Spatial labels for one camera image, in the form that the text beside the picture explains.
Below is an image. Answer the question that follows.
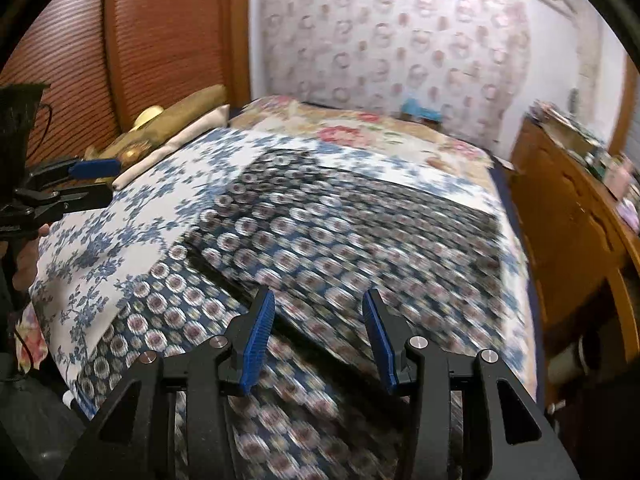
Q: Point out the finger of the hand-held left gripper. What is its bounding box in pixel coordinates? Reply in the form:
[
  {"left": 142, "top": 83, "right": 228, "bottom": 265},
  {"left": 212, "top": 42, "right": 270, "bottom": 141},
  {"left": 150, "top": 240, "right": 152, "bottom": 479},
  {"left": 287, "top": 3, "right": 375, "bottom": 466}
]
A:
[
  {"left": 27, "top": 156, "right": 123, "bottom": 188},
  {"left": 20, "top": 182, "right": 115, "bottom": 221}
]

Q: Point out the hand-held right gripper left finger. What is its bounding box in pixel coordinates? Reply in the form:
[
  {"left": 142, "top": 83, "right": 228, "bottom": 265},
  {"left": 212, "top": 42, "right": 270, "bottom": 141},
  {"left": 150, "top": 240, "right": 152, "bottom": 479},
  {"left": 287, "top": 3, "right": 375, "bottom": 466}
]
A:
[{"left": 60, "top": 285, "right": 277, "bottom": 480}]

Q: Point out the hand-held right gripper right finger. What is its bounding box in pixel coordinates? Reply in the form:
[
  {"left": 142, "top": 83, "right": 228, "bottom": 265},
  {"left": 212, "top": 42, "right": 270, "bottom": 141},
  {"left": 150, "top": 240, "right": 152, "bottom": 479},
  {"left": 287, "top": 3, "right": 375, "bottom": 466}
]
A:
[{"left": 362, "top": 289, "right": 581, "bottom": 480}]

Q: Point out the navy medallion print satin shirt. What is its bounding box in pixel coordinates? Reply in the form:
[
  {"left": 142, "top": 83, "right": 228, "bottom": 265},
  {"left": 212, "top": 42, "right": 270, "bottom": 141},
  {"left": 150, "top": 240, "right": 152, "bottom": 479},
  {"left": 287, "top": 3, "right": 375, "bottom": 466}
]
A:
[{"left": 75, "top": 147, "right": 506, "bottom": 480}]

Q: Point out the person's left hand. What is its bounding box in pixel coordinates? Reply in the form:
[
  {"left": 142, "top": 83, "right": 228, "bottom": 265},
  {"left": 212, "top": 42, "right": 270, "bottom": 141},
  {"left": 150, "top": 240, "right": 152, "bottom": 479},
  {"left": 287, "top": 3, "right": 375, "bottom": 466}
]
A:
[{"left": 12, "top": 222, "right": 51, "bottom": 293}]

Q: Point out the blue floral white blanket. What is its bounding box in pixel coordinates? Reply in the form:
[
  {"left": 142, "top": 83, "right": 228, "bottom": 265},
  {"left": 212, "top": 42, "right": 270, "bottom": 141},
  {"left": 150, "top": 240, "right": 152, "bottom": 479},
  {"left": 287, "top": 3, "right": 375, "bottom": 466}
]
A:
[{"left": 30, "top": 127, "right": 538, "bottom": 406}]

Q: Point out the pale yellow cushion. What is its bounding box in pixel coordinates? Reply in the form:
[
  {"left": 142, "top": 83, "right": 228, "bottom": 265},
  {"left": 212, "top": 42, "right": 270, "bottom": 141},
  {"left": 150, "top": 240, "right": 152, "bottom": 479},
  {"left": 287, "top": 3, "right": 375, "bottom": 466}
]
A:
[{"left": 134, "top": 106, "right": 165, "bottom": 128}]

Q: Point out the white pillow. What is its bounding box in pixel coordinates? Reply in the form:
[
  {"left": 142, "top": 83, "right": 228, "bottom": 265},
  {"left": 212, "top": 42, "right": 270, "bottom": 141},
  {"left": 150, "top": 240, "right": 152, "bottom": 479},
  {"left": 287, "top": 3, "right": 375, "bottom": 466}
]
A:
[{"left": 111, "top": 105, "right": 232, "bottom": 192}]

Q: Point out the golden patterned pillow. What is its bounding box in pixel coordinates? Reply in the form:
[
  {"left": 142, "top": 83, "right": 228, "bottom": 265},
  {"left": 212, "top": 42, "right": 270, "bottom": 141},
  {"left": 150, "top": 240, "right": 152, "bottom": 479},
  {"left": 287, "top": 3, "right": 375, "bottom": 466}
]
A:
[{"left": 85, "top": 85, "right": 228, "bottom": 166}]

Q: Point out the wooden louvered wardrobe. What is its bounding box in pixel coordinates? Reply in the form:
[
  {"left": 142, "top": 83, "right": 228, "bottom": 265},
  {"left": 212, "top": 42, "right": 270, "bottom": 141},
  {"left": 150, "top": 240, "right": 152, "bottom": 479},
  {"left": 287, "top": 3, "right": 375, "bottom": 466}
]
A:
[{"left": 0, "top": 0, "right": 251, "bottom": 166}]

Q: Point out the white roll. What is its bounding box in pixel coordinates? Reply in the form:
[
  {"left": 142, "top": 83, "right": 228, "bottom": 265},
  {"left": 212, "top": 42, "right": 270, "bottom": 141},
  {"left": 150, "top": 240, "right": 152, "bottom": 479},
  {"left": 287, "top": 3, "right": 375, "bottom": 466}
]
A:
[{"left": 547, "top": 340, "right": 592, "bottom": 386}]

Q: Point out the rose floral bedsheet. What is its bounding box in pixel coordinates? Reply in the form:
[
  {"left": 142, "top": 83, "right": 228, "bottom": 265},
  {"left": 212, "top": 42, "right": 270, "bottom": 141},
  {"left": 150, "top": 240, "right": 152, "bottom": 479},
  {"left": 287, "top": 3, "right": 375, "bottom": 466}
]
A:
[{"left": 230, "top": 95, "right": 493, "bottom": 186}]

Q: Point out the wooden sideboard cabinet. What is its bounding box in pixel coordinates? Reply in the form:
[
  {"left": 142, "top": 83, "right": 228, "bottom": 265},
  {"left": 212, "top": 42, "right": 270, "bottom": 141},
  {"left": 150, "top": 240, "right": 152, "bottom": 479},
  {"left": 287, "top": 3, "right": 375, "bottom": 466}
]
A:
[{"left": 510, "top": 115, "right": 640, "bottom": 411}]

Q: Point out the blue plastic bag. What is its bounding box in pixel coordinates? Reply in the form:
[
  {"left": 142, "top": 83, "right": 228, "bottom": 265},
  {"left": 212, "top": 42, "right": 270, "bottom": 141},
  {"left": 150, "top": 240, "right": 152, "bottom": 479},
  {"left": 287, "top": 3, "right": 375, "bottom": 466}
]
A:
[{"left": 402, "top": 97, "right": 443, "bottom": 123}]

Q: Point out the pile of papers and boxes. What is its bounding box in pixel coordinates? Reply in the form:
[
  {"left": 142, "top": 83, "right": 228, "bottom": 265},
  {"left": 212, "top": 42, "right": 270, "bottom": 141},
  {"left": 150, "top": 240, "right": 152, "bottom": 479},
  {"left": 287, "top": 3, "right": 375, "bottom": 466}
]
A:
[{"left": 530, "top": 100, "right": 601, "bottom": 153}]

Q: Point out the pink bottle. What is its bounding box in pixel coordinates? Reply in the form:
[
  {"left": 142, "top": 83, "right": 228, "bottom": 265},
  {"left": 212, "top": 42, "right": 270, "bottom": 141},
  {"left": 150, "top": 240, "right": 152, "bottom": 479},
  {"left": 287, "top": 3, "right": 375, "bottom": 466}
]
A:
[{"left": 606, "top": 157, "right": 634, "bottom": 197}]

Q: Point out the circle print sheer curtain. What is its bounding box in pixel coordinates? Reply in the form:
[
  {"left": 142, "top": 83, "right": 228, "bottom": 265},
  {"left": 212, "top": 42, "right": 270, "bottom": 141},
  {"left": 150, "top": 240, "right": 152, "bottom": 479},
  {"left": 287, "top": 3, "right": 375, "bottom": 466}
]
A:
[{"left": 250, "top": 0, "right": 616, "bottom": 146}]

